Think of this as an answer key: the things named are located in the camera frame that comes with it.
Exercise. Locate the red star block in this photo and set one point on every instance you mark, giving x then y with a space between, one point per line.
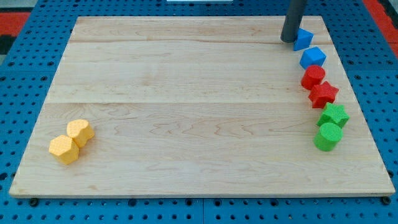
322 94

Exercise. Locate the green cylinder block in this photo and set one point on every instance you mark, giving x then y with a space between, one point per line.
328 136

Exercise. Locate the blue triangular block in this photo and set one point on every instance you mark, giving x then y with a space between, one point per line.
303 41

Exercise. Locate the green star block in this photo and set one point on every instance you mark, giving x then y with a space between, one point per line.
335 114

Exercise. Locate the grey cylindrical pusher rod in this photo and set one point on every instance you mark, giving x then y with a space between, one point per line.
293 20

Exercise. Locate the blue cube block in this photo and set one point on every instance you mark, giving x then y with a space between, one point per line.
312 56

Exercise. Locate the wooden board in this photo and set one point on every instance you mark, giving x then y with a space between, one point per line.
204 107

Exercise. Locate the yellow hexagon block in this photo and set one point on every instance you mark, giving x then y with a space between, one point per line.
64 149

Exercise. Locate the yellow heart block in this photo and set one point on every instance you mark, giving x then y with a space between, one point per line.
80 131

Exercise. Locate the red cylinder block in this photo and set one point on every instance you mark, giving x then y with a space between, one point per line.
313 75

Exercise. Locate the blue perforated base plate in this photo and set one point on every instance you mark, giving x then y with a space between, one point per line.
31 63

